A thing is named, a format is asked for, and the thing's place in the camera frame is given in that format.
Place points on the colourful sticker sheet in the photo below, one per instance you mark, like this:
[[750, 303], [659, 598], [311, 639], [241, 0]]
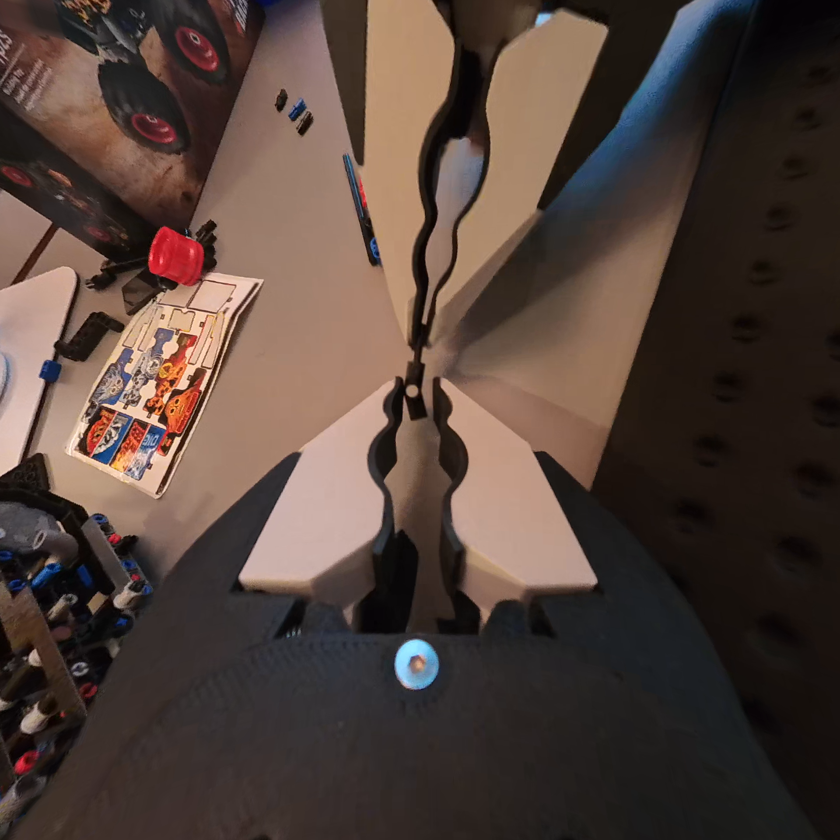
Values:
[[197, 308]]

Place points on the toy car chassis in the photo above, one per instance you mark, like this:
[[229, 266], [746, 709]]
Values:
[[52, 590]]

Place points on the black angled toy panel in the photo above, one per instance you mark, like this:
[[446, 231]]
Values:
[[148, 295]]

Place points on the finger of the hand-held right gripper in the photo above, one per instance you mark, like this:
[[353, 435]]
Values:
[[531, 131], [400, 131]]

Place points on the black angled toy beam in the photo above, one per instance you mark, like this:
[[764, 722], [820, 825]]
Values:
[[88, 334], [415, 403]]

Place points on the red toy wheel hub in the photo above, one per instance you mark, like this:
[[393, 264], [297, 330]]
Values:
[[174, 256]]

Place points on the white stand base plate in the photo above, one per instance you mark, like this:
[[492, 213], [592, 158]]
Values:
[[33, 328]]

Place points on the grey desk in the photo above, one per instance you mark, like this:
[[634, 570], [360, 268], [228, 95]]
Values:
[[295, 295]]

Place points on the black toy set box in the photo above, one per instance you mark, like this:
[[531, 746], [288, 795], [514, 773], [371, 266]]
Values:
[[98, 65]]

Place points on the black toy connector piece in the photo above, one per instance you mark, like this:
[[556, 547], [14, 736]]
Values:
[[115, 272]]

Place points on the black perforated pad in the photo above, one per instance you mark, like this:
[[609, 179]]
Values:
[[754, 394]]

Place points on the blue small toy connector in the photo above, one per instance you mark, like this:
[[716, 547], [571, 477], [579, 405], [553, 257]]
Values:
[[50, 371]]

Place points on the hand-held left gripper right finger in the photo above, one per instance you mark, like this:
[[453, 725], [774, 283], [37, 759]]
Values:
[[525, 525]]

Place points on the small dark pins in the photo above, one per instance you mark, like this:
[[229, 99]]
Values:
[[294, 111]]

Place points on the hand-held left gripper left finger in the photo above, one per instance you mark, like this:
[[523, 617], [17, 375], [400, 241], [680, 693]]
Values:
[[315, 525]]

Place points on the small grey black pins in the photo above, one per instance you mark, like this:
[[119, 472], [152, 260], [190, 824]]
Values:
[[207, 243]]

